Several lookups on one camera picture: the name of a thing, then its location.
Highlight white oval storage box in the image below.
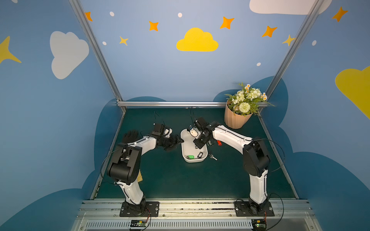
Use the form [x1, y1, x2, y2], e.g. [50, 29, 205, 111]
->
[181, 129, 208, 163]

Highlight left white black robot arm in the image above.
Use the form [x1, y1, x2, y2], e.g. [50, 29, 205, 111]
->
[107, 123, 184, 217]

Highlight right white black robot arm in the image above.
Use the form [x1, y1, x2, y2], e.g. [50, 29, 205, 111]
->
[193, 117, 274, 217]

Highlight pink ribbed flower pot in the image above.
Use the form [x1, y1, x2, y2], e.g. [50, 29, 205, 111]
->
[224, 101, 252, 129]

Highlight black glove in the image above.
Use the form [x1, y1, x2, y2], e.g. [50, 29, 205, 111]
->
[121, 130, 139, 144]

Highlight blue brush with bristles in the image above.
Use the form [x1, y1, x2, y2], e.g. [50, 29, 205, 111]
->
[137, 171, 143, 182]

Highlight white green artificial flowers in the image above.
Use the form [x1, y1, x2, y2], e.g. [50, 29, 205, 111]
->
[226, 83, 274, 116]

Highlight left green circuit board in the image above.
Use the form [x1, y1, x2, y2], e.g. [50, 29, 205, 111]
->
[130, 220, 147, 228]

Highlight green circuit board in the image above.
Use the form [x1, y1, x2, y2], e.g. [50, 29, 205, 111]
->
[130, 220, 147, 228]
[251, 219, 267, 231]

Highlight right green circuit board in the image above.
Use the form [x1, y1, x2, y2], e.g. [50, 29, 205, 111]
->
[251, 219, 267, 231]

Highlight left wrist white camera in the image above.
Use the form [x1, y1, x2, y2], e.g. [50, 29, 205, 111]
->
[163, 128, 172, 138]

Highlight wrist white camera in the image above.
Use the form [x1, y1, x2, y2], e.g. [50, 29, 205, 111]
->
[189, 128, 199, 138]
[163, 128, 172, 138]

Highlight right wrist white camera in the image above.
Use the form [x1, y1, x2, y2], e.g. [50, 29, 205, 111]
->
[189, 128, 199, 138]

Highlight rear aluminium frame bar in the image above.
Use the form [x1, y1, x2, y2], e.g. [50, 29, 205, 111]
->
[117, 101, 226, 108]

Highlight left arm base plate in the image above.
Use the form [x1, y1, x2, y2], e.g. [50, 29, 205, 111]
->
[119, 201, 160, 217]

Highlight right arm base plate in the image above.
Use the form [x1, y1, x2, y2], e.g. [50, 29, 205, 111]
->
[234, 200, 275, 217]

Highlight front aluminium rail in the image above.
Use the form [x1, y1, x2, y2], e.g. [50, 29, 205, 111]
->
[72, 199, 322, 231]

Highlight left aluminium frame post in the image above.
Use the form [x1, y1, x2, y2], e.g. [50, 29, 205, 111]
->
[69, 0, 127, 114]

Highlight aluminium frame post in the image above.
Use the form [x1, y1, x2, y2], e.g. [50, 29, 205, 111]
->
[69, 0, 127, 114]
[266, 0, 325, 100]

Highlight right aluminium frame post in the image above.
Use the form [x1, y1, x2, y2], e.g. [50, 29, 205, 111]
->
[266, 0, 325, 100]

